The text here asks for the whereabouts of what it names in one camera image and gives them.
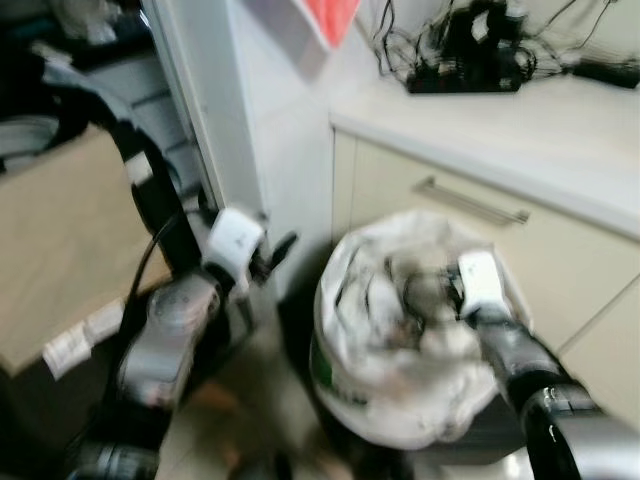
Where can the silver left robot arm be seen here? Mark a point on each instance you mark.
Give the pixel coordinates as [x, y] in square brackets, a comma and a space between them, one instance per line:
[165, 345]

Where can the beige garment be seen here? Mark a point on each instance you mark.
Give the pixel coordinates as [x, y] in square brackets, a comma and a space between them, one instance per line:
[425, 295]

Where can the beige cabinet panel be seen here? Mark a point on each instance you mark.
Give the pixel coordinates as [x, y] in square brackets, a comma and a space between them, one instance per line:
[344, 185]

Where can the white laundry bag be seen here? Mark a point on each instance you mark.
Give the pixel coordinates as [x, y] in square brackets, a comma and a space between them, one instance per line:
[400, 390]

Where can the red paper sheet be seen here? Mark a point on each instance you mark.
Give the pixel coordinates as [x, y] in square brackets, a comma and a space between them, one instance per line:
[332, 15]

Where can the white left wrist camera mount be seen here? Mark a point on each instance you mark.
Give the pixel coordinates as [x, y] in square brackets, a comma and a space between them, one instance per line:
[235, 240]

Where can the white door frame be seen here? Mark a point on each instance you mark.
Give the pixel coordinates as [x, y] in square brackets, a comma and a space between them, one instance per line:
[195, 100]

